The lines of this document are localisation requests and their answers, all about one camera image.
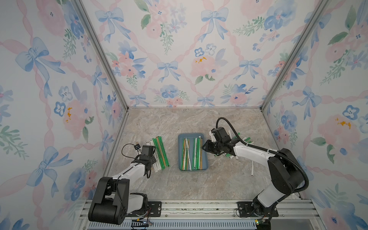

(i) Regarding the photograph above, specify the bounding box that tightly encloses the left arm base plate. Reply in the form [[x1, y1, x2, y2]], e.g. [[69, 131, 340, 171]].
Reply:
[[126, 201, 162, 218]]

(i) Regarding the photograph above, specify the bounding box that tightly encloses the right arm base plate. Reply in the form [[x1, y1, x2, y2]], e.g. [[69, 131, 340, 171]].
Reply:
[[236, 201, 279, 218]]

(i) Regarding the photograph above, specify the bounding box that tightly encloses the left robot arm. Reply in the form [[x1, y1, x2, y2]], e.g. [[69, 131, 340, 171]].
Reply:
[[88, 145, 157, 225]]

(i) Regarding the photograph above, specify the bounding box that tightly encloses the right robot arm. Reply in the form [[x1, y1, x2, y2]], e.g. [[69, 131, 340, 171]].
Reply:
[[202, 138, 309, 217]]

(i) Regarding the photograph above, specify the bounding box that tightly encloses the aluminium mounting rail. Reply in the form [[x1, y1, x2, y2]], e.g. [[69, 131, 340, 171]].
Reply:
[[76, 200, 326, 230]]

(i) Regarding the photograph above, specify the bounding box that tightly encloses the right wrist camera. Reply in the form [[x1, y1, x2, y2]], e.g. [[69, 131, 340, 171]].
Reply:
[[211, 127, 231, 142]]

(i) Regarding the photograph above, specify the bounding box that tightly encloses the black corrugated cable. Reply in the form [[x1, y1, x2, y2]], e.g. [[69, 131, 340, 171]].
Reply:
[[216, 117, 310, 230]]

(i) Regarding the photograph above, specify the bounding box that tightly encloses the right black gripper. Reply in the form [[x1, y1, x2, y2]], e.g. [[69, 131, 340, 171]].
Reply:
[[201, 139, 223, 153]]

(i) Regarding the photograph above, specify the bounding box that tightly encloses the blue plastic storage tray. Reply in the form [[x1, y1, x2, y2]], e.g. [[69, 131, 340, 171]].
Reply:
[[178, 133, 209, 172]]

